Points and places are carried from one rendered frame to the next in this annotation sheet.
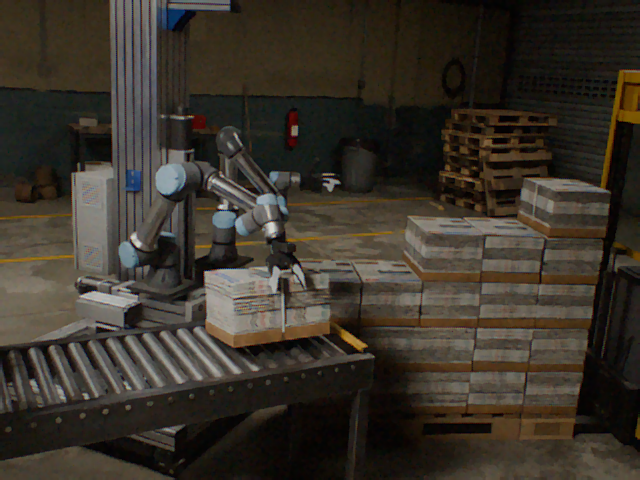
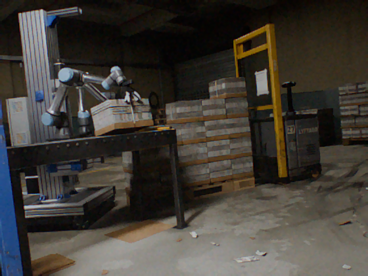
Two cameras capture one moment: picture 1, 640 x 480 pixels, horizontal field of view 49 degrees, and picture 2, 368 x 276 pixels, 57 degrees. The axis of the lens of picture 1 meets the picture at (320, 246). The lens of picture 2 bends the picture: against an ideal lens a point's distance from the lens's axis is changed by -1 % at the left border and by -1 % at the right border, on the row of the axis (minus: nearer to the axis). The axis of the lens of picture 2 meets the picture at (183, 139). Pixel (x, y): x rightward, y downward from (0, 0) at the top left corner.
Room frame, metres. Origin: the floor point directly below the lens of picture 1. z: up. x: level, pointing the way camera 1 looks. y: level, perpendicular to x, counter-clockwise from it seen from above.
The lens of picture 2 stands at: (-0.34, 0.49, 0.85)
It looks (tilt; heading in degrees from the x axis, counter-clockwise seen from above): 3 degrees down; 344
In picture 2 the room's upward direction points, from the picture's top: 6 degrees counter-clockwise
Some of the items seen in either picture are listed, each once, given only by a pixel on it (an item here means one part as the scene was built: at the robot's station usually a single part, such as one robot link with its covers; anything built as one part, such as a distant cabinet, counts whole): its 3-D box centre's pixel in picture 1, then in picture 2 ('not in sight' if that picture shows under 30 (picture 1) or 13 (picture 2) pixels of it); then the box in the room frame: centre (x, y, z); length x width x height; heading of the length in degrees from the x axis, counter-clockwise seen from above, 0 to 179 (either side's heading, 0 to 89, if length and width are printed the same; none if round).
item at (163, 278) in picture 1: (163, 272); (62, 131); (2.96, 0.68, 0.87); 0.15 x 0.15 x 0.10
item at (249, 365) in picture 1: (236, 351); not in sight; (2.37, 0.28, 0.77); 0.47 x 0.05 x 0.05; 30
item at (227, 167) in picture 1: (228, 180); (81, 100); (3.55, 0.49, 1.19); 0.15 x 0.12 x 0.55; 2
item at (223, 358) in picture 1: (219, 353); not in sight; (2.34, 0.34, 0.77); 0.47 x 0.05 x 0.05; 30
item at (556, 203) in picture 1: (547, 307); (230, 133); (3.47, -1.19, 0.65); 0.39 x 0.30 x 1.29; 8
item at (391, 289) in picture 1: (406, 348); (177, 161); (3.37, -0.47, 0.42); 1.17 x 0.39 x 0.83; 98
